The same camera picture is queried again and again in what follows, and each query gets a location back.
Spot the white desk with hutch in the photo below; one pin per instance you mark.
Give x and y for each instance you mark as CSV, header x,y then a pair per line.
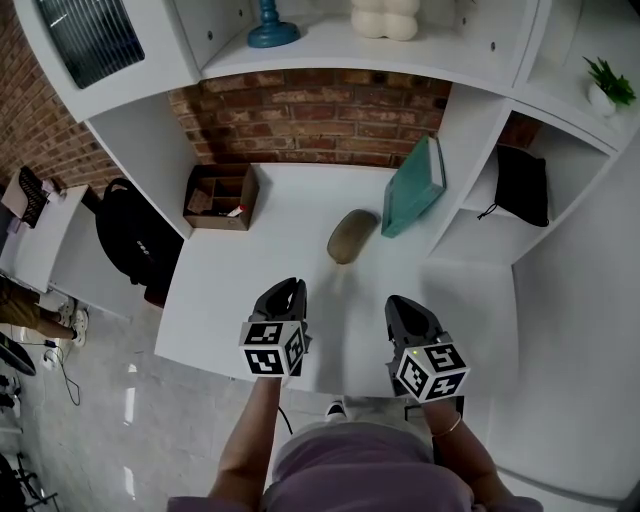
x,y
250,280

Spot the person's left forearm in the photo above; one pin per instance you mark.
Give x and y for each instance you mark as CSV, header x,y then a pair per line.
x,y
245,450

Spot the black metal rack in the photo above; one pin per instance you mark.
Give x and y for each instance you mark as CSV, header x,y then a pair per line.
x,y
20,485

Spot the black flat panel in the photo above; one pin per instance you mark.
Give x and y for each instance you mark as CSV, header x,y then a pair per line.
x,y
17,357

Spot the white vase with dried plant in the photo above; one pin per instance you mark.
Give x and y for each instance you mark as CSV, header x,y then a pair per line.
x,y
385,22

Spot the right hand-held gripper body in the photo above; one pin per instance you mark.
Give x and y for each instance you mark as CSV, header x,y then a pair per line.
x,y
430,372

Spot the white marker with red cap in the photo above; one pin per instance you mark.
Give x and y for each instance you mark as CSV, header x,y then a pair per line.
x,y
237,210

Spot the person's shoe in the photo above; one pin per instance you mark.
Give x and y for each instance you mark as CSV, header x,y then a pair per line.
x,y
66,312
336,410
80,327

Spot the teal book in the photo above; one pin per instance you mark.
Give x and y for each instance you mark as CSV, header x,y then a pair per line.
x,y
412,190

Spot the white power strip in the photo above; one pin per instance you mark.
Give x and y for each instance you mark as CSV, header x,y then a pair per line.
x,y
47,361

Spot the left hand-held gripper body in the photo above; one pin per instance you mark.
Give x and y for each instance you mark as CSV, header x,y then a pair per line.
x,y
270,350

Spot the pink and black basket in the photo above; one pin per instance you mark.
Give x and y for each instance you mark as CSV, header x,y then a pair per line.
x,y
27,197

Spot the person's left shoe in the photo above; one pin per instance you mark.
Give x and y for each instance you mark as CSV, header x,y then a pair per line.
x,y
336,410

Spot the small white side table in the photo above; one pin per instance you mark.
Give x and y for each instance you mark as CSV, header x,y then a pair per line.
x,y
45,245

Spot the person's right forearm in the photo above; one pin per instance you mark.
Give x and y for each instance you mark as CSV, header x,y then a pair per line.
x,y
465,465

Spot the person's purple shirt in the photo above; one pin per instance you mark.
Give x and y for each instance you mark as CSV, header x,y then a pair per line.
x,y
360,475

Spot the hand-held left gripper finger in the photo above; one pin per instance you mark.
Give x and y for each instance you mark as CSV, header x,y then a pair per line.
x,y
300,302
270,302

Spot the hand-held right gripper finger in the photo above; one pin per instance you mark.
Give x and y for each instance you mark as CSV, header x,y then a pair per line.
x,y
392,320
415,325

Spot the ribbed glass cabinet door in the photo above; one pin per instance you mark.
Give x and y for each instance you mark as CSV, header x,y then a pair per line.
x,y
90,40

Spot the brown wooden organizer box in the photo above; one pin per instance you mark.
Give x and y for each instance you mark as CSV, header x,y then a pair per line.
x,y
220,222

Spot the small green potted plant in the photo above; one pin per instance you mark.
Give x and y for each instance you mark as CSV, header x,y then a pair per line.
x,y
607,90

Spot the black backpack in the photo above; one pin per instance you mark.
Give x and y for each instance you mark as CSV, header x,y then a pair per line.
x,y
130,235

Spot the tan oval pouch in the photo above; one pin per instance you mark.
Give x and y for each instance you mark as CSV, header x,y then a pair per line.
x,y
352,235

